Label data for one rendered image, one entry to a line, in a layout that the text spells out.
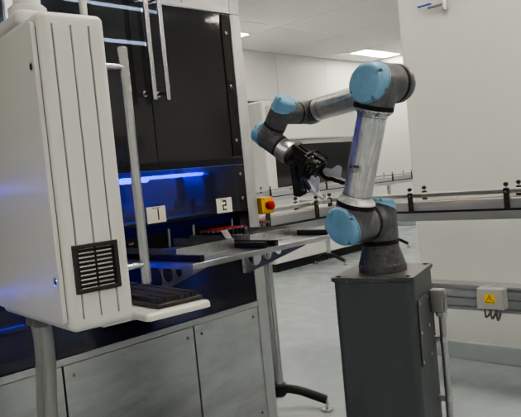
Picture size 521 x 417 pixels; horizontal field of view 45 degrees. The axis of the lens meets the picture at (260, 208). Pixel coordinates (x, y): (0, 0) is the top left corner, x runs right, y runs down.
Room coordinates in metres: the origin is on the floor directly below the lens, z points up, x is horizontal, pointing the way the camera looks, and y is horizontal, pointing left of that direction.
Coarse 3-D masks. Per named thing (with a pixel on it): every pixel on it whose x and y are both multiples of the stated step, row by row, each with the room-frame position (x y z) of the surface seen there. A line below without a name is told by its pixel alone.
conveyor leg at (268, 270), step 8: (264, 256) 2.94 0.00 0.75; (264, 272) 2.95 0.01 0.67; (272, 272) 2.95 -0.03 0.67; (272, 280) 2.95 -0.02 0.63; (272, 288) 2.95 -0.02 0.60; (272, 296) 2.94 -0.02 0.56; (272, 304) 2.94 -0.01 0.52; (272, 312) 2.94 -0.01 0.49; (272, 320) 2.94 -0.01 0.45; (272, 328) 2.94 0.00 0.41; (272, 336) 2.94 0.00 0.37; (272, 344) 2.94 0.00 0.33; (272, 352) 2.94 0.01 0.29; (272, 360) 2.95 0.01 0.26; (280, 360) 2.95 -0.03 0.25; (280, 368) 2.95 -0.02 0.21; (280, 376) 2.94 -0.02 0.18; (280, 384) 2.94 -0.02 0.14
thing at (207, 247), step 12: (180, 240) 2.44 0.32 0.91; (192, 240) 2.39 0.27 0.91; (204, 240) 2.34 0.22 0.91; (216, 240) 2.29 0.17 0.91; (228, 240) 2.22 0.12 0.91; (132, 252) 2.22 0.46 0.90; (156, 252) 2.12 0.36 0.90; (168, 252) 2.08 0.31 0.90; (180, 252) 2.06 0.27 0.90; (192, 252) 2.10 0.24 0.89; (204, 252) 2.13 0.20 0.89
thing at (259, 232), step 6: (252, 228) 2.64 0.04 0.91; (258, 228) 2.62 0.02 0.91; (264, 228) 2.60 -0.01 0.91; (270, 228) 2.57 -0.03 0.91; (276, 228) 2.55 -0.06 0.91; (282, 228) 2.53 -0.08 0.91; (288, 228) 2.44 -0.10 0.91; (294, 228) 2.47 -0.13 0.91; (252, 234) 2.31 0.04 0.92; (258, 234) 2.32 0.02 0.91; (264, 234) 2.35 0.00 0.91; (270, 234) 2.37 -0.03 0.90; (276, 234) 2.39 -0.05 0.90; (282, 234) 2.42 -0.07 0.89; (288, 234) 2.44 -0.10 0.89; (294, 234) 2.47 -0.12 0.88
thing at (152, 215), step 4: (148, 208) 2.30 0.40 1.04; (152, 208) 2.31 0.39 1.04; (156, 208) 2.32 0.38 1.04; (160, 208) 2.34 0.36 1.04; (164, 208) 2.35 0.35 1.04; (148, 212) 2.30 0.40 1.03; (152, 212) 2.31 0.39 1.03; (156, 212) 2.32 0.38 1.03; (160, 212) 2.34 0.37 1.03; (164, 212) 2.35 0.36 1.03; (148, 216) 2.29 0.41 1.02; (152, 216) 2.31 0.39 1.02; (156, 216) 2.32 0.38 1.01; (160, 216) 2.33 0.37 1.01; (164, 216) 2.35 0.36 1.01; (148, 220) 2.29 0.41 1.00; (152, 220) 2.31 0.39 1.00; (156, 220) 2.32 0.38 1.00; (160, 220) 2.33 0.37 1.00; (164, 220) 2.34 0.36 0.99
